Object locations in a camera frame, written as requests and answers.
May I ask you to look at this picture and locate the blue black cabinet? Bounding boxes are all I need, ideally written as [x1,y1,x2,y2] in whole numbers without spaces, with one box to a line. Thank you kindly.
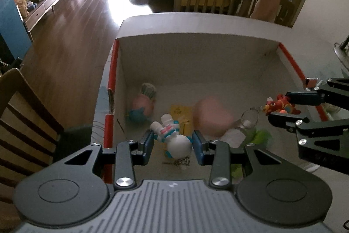
[0,0,32,64]

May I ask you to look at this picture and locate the near wooden chair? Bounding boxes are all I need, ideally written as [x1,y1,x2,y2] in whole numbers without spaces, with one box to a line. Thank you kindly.
[1,68,64,232]

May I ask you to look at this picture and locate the white astronaut figurine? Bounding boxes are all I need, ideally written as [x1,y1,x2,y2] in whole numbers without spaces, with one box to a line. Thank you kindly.
[150,114,192,160]

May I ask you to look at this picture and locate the red binder clip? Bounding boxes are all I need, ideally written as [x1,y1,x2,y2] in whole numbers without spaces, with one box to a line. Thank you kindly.
[304,78,319,90]

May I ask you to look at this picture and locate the yellow small box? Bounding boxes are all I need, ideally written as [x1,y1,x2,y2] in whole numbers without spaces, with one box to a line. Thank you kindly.
[170,105,193,137]

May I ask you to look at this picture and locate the red dragon figurine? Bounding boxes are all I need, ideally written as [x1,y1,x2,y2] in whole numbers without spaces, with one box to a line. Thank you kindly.
[262,94,301,115]

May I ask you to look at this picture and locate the pink pig figurine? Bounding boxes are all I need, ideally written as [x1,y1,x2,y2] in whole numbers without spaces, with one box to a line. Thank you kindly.
[127,83,157,123]

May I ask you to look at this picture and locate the red cardboard box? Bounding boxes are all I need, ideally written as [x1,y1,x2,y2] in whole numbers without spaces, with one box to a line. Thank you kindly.
[91,32,330,185]

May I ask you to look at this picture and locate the wooden chair with cloth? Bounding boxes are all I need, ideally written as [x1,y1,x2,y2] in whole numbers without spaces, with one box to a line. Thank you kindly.
[247,0,295,27]

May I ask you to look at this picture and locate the grey desk lamp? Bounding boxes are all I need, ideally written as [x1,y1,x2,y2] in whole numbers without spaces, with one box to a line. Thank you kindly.
[334,35,349,70]

